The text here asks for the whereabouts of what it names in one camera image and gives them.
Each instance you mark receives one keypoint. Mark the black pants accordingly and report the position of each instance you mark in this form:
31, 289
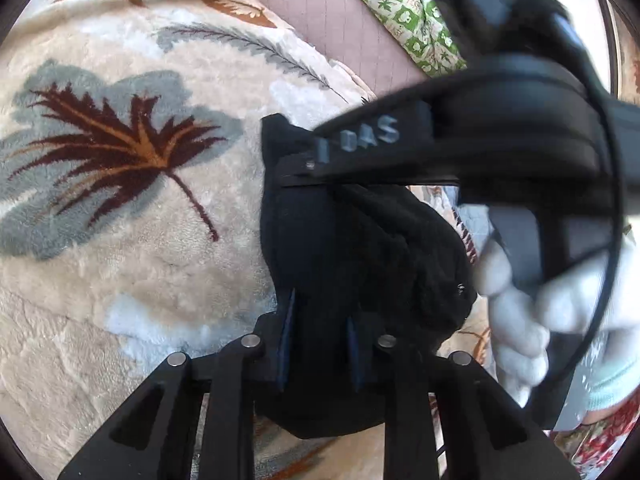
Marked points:
350, 263

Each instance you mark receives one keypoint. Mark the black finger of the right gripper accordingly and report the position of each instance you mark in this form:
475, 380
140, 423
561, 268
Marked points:
407, 137

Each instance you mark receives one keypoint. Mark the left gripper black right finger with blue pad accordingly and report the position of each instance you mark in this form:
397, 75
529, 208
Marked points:
443, 416

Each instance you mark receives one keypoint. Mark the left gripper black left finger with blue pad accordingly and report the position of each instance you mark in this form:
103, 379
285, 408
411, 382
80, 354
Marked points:
204, 405

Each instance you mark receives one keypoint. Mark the floral fleece blanket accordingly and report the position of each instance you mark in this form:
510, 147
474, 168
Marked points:
131, 181

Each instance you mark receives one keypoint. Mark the pink quilted headboard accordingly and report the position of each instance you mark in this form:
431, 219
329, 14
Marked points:
348, 32

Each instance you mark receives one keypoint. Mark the green white patterned quilt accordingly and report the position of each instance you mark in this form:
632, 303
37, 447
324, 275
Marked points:
418, 26

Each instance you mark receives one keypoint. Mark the white gloved hand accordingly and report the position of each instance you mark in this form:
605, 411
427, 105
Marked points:
521, 325

